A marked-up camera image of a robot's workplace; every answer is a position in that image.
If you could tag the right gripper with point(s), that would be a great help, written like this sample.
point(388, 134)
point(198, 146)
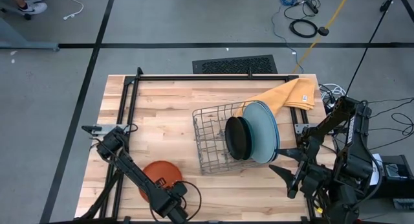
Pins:
point(309, 178)

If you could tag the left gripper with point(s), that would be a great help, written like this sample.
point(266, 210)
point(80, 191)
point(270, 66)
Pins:
point(171, 201)

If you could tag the small orange plate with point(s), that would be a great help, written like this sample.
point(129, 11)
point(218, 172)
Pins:
point(158, 170)

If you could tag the large blue plate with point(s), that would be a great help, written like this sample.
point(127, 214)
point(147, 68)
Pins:
point(277, 130)

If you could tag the large grey plate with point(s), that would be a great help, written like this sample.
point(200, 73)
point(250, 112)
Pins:
point(263, 133)

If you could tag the small teal plate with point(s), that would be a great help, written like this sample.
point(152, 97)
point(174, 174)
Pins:
point(249, 143)

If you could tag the small black plate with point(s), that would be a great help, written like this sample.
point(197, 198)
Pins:
point(236, 138)

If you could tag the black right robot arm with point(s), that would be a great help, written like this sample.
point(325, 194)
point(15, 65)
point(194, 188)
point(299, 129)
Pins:
point(352, 146)

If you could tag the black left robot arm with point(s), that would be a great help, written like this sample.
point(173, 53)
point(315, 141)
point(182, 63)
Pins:
point(129, 172)

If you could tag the orange folded towel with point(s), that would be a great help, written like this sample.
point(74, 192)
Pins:
point(284, 94)

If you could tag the white power strip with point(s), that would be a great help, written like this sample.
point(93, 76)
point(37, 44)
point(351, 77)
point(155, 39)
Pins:
point(331, 102)

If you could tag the white printed box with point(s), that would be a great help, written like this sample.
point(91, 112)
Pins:
point(376, 169)

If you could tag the black electronics box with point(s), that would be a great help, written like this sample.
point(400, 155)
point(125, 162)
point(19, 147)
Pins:
point(398, 185)

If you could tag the black floor vent grate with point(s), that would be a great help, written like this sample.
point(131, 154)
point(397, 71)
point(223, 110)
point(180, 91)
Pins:
point(234, 64)

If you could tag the grey keyboard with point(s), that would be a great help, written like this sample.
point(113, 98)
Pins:
point(404, 203)

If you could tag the black round puck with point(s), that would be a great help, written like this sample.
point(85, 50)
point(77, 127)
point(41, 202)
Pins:
point(323, 31)

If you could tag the black power strip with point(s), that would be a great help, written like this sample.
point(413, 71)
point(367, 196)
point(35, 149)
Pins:
point(312, 7)

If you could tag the black office chair base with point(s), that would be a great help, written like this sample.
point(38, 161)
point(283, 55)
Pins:
point(27, 16)

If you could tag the person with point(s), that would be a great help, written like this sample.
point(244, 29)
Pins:
point(34, 8)

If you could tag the silver mounting bracket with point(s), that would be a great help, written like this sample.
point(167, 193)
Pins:
point(300, 128)
point(108, 129)

